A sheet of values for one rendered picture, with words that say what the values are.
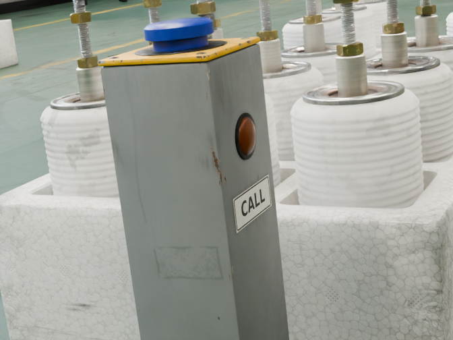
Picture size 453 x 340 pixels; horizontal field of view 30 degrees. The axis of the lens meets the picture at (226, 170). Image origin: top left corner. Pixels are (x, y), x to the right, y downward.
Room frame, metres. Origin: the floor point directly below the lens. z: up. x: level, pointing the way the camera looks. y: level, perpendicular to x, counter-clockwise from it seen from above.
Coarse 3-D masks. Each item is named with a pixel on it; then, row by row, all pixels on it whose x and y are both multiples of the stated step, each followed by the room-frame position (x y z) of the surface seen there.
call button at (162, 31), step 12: (156, 24) 0.48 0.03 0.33; (168, 24) 0.48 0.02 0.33; (180, 24) 0.47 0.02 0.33; (192, 24) 0.47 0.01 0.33; (204, 24) 0.48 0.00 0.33; (156, 36) 0.47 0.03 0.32; (168, 36) 0.47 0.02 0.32; (180, 36) 0.47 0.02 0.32; (192, 36) 0.47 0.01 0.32; (204, 36) 0.48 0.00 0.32; (156, 48) 0.48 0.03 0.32; (168, 48) 0.48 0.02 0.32; (180, 48) 0.47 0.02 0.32; (192, 48) 0.48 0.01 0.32
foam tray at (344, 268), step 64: (448, 192) 0.58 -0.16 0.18; (0, 256) 0.70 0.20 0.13; (64, 256) 0.66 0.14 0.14; (320, 256) 0.56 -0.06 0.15; (384, 256) 0.54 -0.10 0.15; (448, 256) 0.54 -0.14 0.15; (64, 320) 0.67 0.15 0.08; (128, 320) 0.64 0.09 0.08; (320, 320) 0.56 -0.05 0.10; (384, 320) 0.54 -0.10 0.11; (448, 320) 0.53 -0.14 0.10
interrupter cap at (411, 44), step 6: (408, 42) 0.85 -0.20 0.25; (414, 42) 0.85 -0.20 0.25; (444, 42) 0.83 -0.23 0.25; (450, 42) 0.82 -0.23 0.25; (408, 48) 0.81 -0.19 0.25; (414, 48) 0.80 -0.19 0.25; (420, 48) 0.80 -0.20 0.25; (426, 48) 0.79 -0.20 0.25; (432, 48) 0.79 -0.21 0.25; (438, 48) 0.79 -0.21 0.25; (444, 48) 0.79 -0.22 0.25; (450, 48) 0.80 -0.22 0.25
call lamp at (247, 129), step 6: (246, 120) 0.47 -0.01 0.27; (240, 126) 0.47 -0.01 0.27; (246, 126) 0.47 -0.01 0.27; (252, 126) 0.48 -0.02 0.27; (240, 132) 0.46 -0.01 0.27; (246, 132) 0.47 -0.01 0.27; (252, 132) 0.47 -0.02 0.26; (240, 138) 0.46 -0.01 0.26; (246, 138) 0.47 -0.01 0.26; (252, 138) 0.47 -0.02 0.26; (240, 144) 0.46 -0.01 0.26; (246, 144) 0.47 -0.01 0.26; (252, 144) 0.47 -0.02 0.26; (246, 150) 0.47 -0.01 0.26; (252, 150) 0.47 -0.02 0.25
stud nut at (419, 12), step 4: (432, 4) 0.83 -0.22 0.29; (416, 8) 0.83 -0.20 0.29; (420, 8) 0.83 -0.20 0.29; (424, 8) 0.82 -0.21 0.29; (428, 8) 0.82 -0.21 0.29; (432, 8) 0.82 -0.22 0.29; (416, 12) 0.83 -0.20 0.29; (420, 12) 0.83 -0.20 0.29; (424, 12) 0.82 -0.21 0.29; (428, 12) 0.82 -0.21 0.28; (432, 12) 0.82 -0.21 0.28
